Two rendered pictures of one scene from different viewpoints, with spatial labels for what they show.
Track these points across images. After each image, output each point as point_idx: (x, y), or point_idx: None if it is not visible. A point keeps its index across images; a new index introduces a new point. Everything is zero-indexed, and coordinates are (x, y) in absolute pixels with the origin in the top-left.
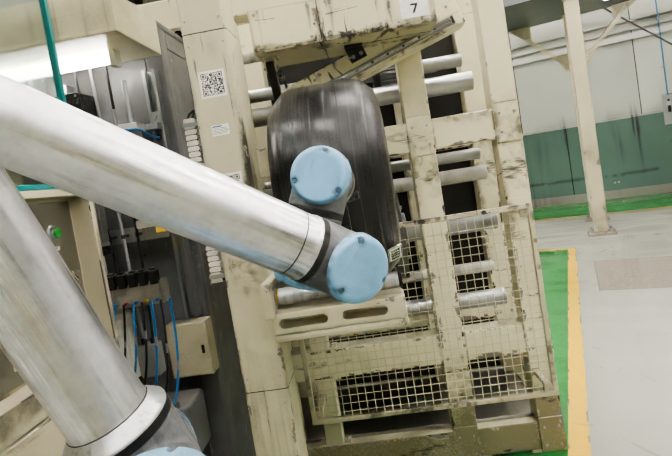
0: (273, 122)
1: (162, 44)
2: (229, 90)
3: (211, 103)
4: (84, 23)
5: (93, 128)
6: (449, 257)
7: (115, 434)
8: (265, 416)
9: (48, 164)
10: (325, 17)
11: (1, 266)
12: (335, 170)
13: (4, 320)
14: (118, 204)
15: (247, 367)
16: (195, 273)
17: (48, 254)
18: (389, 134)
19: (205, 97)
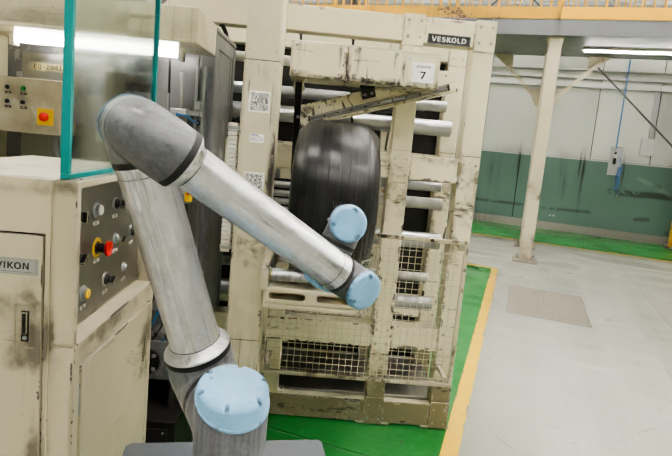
0: (302, 148)
1: (217, 46)
2: (271, 110)
3: (254, 116)
4: (172, 30)
5: (257, 196)
6: (396, 266)
7: (205, 352)
8: (236, 358)
9: (234, 212)
10: (353, 62)
11: (174, 248)
12: (359, 224)
13: (166, 277)
14: (257, 235)
15: (232, 319)
16: (199, 236)
17: (193, 243)
18: None
19: (251, 110)
